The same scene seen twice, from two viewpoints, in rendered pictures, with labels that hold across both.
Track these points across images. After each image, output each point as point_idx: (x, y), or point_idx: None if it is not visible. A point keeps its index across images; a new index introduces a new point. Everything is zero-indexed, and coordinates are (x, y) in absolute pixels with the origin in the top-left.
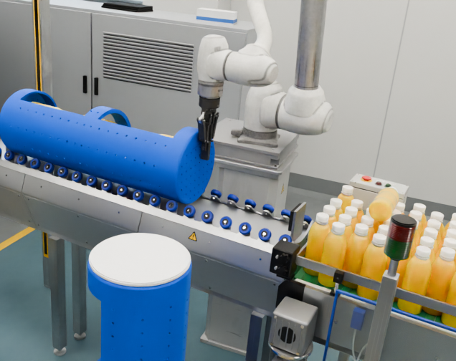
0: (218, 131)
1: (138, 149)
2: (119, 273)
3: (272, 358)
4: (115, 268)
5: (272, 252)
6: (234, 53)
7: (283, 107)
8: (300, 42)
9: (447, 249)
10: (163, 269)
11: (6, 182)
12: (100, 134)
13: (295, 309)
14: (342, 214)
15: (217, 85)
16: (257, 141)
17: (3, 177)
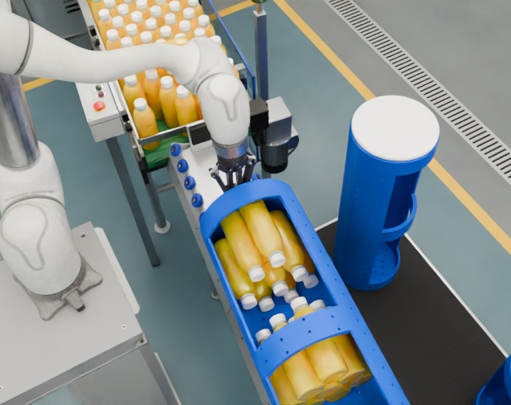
0: (82, 340)
1: (316, 234)
2: (423, 113)
3: (288, 142)
4: (422, 120)
5: (268, 113)
6: (221, 68)
7: (55, 193)
8: (22, 103)
9: (188, 11)
10: (388, 104)
11: None
12: (345, 290)
13: (273, 109)
14: None
15: None
16: (83, 258)
17: None
